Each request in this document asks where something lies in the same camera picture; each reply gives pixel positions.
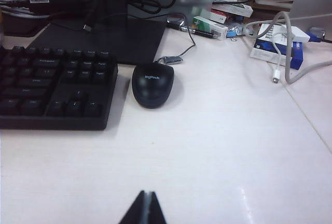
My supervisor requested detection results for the blue VGA connector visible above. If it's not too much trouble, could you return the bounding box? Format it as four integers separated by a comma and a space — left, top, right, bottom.
305, 26, 326, 42

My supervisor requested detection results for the thin grey mouse cable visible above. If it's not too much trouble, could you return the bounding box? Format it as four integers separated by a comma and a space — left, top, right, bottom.
153, 12, 197, 64

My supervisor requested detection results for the black pen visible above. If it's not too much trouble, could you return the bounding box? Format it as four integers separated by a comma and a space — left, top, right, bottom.
165, 21, 216, 39

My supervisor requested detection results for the green white small box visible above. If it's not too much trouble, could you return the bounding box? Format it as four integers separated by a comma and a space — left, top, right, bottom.
192, 16, 229, 40

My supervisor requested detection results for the small USB dongle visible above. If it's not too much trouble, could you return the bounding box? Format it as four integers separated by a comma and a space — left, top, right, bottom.
162, 56, 184, 64

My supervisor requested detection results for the black monitor with black stand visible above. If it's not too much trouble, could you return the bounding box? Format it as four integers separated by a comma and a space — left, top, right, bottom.
28, 0, 167, 66

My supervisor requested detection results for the black monitor cable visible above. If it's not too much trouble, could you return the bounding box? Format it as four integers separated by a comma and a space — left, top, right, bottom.
82, 0, 116, 32

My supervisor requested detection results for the black keyboard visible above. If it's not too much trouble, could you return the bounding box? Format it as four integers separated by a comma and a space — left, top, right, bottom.
0, 45, 119, 131

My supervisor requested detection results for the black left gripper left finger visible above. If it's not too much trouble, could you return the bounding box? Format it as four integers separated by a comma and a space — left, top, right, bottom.
118, 190, 148, 224

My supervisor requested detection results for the white adapter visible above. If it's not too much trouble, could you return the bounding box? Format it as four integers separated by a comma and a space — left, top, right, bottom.
279, 24, 311, 44

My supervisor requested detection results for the grey partition panel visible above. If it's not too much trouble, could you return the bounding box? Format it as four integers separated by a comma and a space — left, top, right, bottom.
289, 0, 332, 32

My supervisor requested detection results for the black power adapter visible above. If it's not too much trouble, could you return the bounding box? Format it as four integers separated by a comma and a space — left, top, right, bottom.
25, 0, 90, 15

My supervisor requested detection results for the thick grey cable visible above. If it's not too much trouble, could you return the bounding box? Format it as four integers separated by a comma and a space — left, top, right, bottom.
243, 11, 332, 84

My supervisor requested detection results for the long white green box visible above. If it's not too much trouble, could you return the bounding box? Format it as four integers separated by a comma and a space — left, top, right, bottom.
212, 0, 254, 17

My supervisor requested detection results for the black Logitech mouse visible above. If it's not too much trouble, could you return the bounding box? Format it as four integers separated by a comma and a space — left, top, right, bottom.
131, 63, 175, 109

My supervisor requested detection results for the blue binder clip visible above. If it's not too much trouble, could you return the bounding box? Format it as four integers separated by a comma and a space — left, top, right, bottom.
226, 25, 243, 38

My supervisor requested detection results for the red white small box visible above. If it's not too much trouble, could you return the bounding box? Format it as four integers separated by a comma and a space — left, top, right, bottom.
210, 10, 229, 25

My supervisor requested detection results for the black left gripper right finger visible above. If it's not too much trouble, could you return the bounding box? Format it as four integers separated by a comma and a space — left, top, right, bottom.
148, 191, 167, 224

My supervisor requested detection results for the thin white plug cable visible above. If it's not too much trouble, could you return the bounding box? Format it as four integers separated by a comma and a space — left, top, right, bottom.
271, 25, 289, 84

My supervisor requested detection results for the blue white box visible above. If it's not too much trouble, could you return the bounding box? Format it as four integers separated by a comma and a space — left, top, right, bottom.
249, 23, 304, 71

